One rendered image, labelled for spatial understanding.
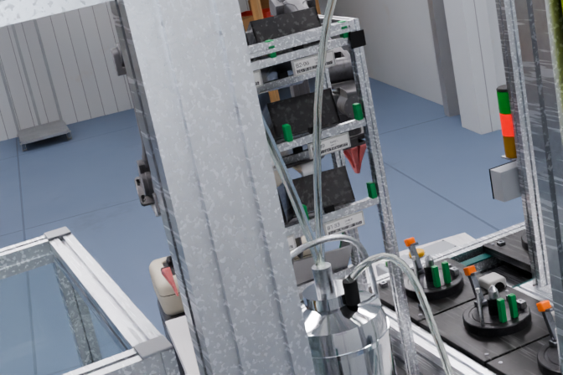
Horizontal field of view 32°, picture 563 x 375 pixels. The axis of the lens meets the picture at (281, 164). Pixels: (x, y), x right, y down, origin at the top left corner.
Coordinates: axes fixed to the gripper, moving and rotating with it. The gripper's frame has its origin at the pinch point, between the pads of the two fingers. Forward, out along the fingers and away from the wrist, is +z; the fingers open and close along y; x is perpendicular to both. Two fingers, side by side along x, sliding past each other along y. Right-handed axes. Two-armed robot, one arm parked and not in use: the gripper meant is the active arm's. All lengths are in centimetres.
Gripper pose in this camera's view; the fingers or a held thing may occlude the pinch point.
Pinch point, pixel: (357, 169)
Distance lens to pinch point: 236.5
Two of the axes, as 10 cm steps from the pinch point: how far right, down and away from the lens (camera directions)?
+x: -3.9, -1.5, 9.1
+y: 9.0, -2.8, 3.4
